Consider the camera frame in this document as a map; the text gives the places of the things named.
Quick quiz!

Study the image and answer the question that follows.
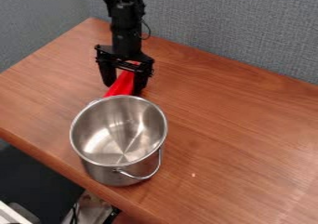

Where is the white object at corner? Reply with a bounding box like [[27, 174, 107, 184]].
[[0, 201, 32, 224]]

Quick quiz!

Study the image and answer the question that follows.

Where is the grey table leg bracket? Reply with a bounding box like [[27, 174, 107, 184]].
[[62, 191, 121, 224]]

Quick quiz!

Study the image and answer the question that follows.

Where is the red plastic block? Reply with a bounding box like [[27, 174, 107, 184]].
[[103, 60, 141, 98]]

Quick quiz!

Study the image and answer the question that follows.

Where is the stainless steel pot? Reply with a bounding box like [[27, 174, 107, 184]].
[[70, 96, 169, 187]]

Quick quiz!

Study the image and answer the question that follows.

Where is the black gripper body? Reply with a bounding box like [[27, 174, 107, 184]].
[[95, 26, 154, 77]]

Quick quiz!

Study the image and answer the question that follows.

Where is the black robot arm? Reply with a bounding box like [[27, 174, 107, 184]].
[[95, 0, 154, 96]]

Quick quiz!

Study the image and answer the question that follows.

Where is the metal pot bail handle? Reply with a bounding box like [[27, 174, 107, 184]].
[[114, 149, 163, 181]]

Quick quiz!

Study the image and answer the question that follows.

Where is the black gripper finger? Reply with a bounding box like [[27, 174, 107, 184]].
[[133, 71, 150, 95], [98, 61, 117, 86]]

